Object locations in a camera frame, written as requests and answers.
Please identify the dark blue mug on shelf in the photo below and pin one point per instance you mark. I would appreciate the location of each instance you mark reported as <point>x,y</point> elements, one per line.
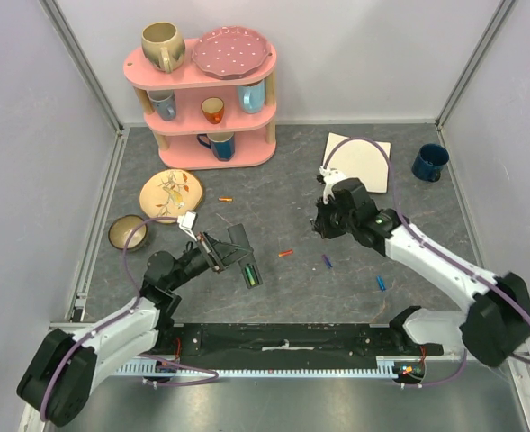
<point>221,144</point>

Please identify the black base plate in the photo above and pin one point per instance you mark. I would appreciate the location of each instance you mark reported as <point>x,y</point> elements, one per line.
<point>284,346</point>

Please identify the white slotted cable duct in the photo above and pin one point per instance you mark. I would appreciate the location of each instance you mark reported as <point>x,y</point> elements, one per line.
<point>154,370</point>

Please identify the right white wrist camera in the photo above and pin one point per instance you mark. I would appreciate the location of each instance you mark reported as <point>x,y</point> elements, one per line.
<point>329,177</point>

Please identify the brown ceramic bowl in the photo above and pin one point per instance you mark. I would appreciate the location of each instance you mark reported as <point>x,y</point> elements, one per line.
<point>127,230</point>

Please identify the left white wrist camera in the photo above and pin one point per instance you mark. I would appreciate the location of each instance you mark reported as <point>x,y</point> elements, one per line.
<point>186,223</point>

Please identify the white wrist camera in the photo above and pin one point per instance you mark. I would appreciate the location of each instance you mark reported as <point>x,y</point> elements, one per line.
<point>186,223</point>
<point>329,177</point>

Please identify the light blue mug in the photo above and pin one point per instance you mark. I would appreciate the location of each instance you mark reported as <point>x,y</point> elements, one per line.
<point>252,97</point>

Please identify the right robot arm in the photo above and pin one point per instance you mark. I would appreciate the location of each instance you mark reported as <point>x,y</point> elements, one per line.
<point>493,320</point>

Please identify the black remote control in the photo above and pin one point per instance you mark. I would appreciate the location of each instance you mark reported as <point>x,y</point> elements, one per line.
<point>247,263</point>

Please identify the pink polka dot plate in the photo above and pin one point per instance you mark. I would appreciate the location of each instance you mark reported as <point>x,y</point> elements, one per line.
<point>230,52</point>

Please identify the navy blue mug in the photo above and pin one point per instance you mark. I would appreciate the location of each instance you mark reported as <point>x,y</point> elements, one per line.
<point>430,162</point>

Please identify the beige bird-painted plate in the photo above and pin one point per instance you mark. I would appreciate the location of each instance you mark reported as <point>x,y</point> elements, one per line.
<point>170,193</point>

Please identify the light blue battery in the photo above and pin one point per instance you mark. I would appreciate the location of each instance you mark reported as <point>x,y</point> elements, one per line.
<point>380,283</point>

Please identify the orange red battery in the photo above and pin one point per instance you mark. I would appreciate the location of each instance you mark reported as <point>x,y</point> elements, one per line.
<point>285,253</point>

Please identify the beige ceramic mug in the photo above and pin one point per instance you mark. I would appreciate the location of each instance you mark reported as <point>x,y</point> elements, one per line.
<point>163,46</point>

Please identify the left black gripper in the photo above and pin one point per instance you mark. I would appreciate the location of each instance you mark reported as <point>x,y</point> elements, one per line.
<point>209,243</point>

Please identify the grey blue mug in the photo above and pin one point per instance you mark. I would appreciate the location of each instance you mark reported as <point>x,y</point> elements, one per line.
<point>163,102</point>

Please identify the orange cup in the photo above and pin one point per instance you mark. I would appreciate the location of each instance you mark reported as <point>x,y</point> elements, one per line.
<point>213,109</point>

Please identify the white square plate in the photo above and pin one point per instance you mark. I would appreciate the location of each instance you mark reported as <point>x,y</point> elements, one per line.
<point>358,158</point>

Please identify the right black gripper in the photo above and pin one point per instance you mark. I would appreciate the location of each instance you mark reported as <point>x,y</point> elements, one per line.
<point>328,216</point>

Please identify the pink three-tier shelf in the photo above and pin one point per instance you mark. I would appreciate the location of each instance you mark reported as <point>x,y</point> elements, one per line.
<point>202,122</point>

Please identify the purple battery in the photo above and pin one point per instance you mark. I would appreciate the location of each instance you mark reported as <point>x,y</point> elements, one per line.
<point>327,261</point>

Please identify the green battery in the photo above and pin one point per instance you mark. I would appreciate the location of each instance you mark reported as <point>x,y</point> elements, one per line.
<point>250,276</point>

